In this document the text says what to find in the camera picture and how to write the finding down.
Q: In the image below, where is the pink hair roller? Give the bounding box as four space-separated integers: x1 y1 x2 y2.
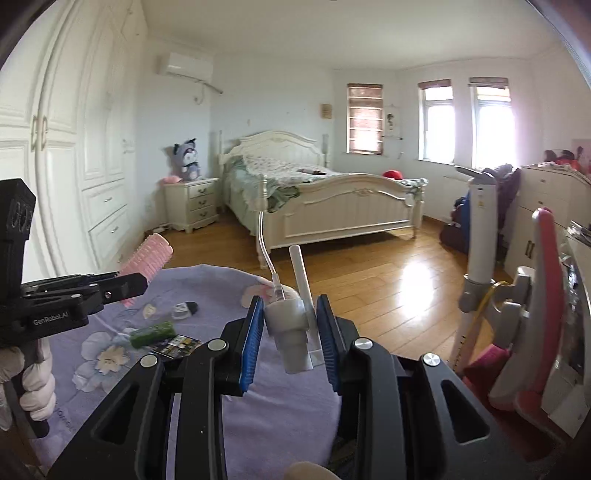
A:
119 233 173 308

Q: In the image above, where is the white nebulizer cup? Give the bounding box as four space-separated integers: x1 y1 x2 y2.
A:
256 211 325 374

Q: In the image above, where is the green wrapper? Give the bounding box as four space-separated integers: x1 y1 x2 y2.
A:
129 321 176 349

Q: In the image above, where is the black yellow packet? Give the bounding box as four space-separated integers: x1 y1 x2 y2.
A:
150 335 201 360

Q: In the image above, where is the left gloved hand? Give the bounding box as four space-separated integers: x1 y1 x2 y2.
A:
1 338 56 431

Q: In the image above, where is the purple floral tablecloth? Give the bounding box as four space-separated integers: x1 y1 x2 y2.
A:
31 265 341 479

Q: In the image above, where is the white nightstand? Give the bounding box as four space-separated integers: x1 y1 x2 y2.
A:
163 178 218 233

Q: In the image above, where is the pink hat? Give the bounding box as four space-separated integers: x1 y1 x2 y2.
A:
160 175 182 185

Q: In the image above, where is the white standing pole device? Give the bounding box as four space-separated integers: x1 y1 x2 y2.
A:
449 166 497 376

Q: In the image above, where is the purple plush toy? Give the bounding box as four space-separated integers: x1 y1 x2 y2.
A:
173 138 200 182

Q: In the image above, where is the pile of dark clothes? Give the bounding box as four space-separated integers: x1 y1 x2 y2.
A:
440 164 521 262

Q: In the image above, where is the green bed linen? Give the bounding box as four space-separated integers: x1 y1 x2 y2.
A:
222 154 429 213

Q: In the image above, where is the red cushion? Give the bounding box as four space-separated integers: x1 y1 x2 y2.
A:
383 170 404 180

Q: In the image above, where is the pink grey desk chair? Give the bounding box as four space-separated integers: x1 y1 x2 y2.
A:
463 207 588 462

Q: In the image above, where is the white built-in wardrobe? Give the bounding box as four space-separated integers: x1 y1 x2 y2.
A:
1 1 146 281

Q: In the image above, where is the white air conditioner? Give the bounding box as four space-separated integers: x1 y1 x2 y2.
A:
159 52 213 82

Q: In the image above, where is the white dresser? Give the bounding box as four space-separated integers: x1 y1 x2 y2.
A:
503 163 591 278

